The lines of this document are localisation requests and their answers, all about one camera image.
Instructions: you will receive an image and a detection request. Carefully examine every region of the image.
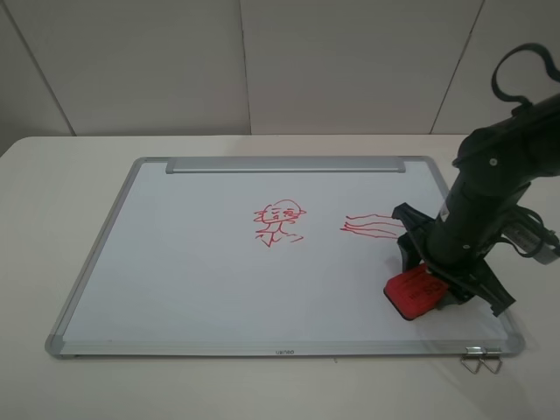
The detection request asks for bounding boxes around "silver binder clip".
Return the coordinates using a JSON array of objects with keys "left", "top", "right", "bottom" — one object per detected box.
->
[
  {"left": 460, "top": 346, "right": 485, "bottom": 375},
  {"left": 479, "top": 347, "right": 503, "bottom": 375}
]

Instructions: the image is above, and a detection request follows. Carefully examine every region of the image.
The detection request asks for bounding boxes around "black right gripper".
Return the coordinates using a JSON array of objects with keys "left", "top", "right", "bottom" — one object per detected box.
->
[{"left": 392, "top": 202, "right": 515, "bottom": 317}]

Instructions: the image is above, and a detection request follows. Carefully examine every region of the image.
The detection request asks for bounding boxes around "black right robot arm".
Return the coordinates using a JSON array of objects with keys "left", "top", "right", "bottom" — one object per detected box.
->
[{"left": 383, "top": 95, "right": 559, "bottom": 320}]

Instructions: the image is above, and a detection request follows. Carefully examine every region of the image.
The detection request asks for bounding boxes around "silver binder clip right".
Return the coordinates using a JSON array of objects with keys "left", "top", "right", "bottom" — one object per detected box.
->
[{"left": 479, "top": 347, "right": 503, "bottom": 375}]

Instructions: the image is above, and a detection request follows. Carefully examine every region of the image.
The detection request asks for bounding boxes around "red whiteboard eraser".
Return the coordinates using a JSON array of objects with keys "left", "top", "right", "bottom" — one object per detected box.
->
[{"left": 383, "top": 263, "right": 449, "bottom": 321}]

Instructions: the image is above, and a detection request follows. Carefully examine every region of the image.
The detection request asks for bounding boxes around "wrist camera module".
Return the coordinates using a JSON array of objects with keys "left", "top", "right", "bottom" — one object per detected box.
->
[{"left": 501, "top": 206, "right": 559, "bottom": 265}]

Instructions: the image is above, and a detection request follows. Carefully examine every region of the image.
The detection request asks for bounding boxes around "white whiteboard with aluminium frame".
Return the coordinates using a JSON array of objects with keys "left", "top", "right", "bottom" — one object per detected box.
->
[{"left": 45, "top": 157, "right": 524, "bottom": 358}]

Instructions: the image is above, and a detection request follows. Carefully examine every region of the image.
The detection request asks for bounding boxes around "silver binder clip left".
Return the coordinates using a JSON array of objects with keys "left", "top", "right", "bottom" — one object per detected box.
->
[{"left": 460, "top": 346, "right": 485, "bottom": 375}]

